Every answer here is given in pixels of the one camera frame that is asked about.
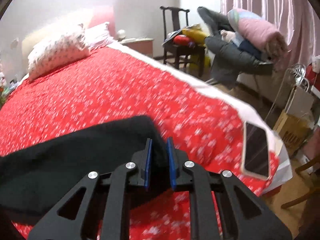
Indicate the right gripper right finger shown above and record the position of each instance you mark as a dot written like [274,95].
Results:
[221,206]

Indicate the white round lamp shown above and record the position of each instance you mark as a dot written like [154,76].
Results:
[121,34]

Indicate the cardboard box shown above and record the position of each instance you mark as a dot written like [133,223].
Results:
[292,130]

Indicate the bedside table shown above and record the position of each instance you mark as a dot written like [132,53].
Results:
[141,45]

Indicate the pink rolled blanket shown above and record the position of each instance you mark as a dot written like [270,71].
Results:
[263,35]

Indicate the grey padded jacket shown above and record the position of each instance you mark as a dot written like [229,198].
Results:
[229,62]

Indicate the pink curtain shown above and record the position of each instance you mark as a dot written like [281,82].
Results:
[296,20]

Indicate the dark wooden chair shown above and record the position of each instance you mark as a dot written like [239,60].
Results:
[184,52]

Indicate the smartphone in beige case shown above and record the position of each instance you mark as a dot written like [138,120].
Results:
[255,155]

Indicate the red cushion on chair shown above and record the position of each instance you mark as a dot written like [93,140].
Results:
[183,40]

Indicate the pink pillow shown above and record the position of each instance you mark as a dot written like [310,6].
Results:
[98,36]

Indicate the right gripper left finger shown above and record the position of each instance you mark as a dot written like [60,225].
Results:
[99,204]

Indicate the yellow bag on chair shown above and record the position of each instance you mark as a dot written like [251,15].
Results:
[197,35]

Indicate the red floral bedspread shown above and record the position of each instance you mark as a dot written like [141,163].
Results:
[116,84]

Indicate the floral white pillow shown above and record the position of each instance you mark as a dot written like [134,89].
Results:
[56,51]

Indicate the black pants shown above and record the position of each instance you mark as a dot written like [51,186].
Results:
[34,179]

